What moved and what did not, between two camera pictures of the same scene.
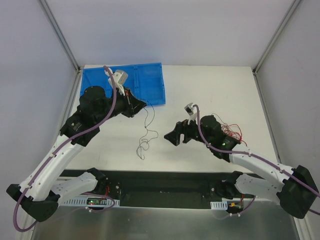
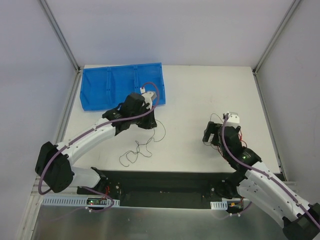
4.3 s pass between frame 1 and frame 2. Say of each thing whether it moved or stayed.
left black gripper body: moved
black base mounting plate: stayed
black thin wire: moved
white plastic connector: moved
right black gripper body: moved
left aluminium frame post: stayed
